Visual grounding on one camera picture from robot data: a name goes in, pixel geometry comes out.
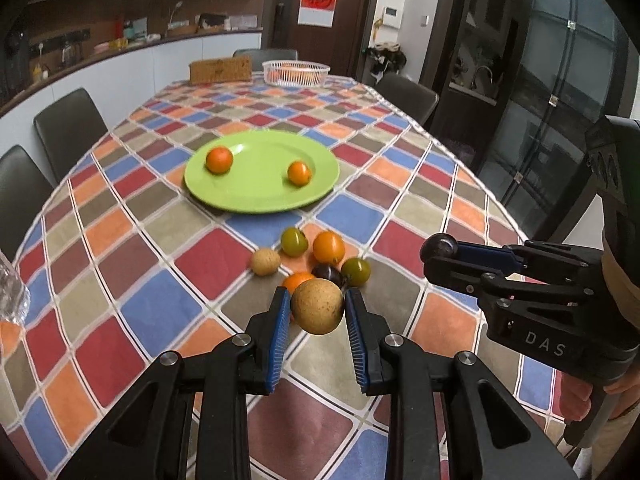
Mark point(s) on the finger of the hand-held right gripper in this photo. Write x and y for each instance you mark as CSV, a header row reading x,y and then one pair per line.
x,y
492,257
465,282

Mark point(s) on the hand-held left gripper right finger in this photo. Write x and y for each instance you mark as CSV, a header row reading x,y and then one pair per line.
x,y
356,340

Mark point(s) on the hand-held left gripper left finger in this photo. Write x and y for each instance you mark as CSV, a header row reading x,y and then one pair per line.
x,y
277,340

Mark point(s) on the dark purple plum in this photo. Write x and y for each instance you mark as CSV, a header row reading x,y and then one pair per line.
x,y
327,275
439,247

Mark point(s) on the large tan round fruit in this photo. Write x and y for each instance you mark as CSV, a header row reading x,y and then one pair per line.
x,y
317,306

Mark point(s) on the green tangerine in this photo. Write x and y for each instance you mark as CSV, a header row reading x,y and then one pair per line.
x,y
355,270
293,241

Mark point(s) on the small tan round fruit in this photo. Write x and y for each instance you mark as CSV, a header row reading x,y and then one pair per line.
x,y
264,262

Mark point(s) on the green plate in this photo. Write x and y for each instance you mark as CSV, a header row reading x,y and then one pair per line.
x,y
260,170

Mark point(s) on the person's right forearm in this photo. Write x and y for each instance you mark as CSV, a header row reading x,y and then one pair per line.
x,y
622,280

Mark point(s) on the person's right hand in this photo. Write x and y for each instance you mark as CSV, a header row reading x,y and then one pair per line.
x,y
575,400

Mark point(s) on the person's beige clothing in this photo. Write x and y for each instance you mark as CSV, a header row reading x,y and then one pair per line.
x,y
625,435

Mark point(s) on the checkered colourful tablecloth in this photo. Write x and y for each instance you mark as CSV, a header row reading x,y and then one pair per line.
x,y
150,260

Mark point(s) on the small orange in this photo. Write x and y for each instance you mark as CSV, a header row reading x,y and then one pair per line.
x,y
299,173

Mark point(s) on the dark leather dining chair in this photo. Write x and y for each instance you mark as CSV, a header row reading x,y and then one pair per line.
x,y
70,130
407,95
265,53
20,195

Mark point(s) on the glass sliding door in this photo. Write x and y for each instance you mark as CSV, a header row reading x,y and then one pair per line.
x,y
565,85

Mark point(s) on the large orange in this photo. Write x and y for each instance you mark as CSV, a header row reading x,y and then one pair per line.
x,y
219,159

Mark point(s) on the dark hanging bags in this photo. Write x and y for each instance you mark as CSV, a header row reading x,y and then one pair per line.
x,y
385,57

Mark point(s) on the yellow tassel ornament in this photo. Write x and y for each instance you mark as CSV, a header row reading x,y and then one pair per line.
x,y
378,27

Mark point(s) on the orange in basket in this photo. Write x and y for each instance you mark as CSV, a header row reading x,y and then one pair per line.
x,y
307,74
287,71

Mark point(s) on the white plastic basket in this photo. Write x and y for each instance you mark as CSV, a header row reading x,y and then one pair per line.
x,y
295,80

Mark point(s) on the white intercom panel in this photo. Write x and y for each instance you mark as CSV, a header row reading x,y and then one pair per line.
x,y
390,16

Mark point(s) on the clear plastic water bottle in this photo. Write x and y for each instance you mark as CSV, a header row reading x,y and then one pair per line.
x,y
10,290

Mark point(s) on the wicker tissue box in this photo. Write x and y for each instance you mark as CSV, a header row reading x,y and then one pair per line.
x,y
220,70

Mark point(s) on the dark brown door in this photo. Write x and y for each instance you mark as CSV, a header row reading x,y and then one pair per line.
x,y
355,10

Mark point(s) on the white counter cabinets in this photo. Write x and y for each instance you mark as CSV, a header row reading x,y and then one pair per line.
x,y
150,70

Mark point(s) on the flat wicker basket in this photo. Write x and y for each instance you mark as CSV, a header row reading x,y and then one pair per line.
x,y
180,29

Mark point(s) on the yellow packet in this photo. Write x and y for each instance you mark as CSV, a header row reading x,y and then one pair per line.
x,y
116,44

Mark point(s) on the desk lamp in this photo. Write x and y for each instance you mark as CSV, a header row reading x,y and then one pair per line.
x,y
175,12

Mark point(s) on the glass kettle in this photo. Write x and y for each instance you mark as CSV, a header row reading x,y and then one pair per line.
x,y
70,54

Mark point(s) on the black water dispenser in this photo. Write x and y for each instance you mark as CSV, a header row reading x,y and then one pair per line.
x,y
15,55

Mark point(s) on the black picture frame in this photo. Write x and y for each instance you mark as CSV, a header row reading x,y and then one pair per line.
x,y
210,21

